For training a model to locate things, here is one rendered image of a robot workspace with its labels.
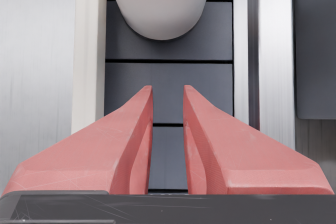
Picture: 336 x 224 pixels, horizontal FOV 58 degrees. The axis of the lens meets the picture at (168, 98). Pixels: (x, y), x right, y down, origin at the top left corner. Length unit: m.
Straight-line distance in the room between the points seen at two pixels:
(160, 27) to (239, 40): 0.06
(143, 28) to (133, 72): 0.03
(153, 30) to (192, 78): 0.04
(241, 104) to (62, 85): 0.14
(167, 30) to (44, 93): 0.12
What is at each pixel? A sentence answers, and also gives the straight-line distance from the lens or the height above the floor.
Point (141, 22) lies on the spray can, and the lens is 0.16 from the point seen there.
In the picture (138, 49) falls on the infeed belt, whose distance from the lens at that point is 0.19.
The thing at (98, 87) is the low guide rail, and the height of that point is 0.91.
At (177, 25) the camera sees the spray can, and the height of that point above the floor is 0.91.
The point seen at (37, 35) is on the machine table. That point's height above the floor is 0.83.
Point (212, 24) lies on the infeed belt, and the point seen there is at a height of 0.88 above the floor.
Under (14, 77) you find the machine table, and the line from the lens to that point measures 0.26.
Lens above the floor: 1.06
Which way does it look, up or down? 86 degrees down
